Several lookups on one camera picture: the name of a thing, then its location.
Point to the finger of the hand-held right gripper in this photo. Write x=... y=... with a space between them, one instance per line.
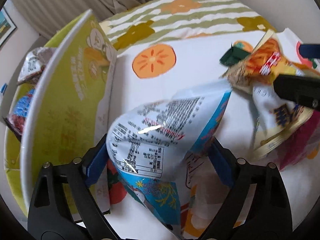
x=310 y=50
x=297 y=91

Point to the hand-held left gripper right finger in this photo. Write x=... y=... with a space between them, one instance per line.
x=222 y=166

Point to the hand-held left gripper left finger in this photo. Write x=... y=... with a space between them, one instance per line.
x=96 y=165

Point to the white yellow snack packet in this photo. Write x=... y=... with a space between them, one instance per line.
x=272 y=110

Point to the orange snack packet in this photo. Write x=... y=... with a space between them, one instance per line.
x=265 y=57

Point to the blue white snack packet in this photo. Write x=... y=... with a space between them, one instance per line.
x=155 y=130

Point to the green cardboard box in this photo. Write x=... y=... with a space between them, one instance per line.
x=62 y=105

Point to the blue red snack packet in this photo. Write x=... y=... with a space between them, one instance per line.
x=21 y=110

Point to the silver brown snack packet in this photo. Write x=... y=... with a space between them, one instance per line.
x=32 y=63

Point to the white red print snack packet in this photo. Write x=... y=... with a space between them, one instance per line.
x=290 y=47

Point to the magenta snack packet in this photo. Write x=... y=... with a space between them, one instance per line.
x=300 y=145

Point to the small green snack packet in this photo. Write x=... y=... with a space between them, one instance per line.
x=231 y=55

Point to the white persimmon print table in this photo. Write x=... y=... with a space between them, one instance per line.
x=200 y=67

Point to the striped floral blanket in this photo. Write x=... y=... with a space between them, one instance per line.
x=200 y=17

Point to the blue white object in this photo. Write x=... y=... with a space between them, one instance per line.
x=3 y=88

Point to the beige curtain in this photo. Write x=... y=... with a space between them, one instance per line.
x=75 y=0

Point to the framed wall picture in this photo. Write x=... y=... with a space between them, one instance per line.
x=5 y=27

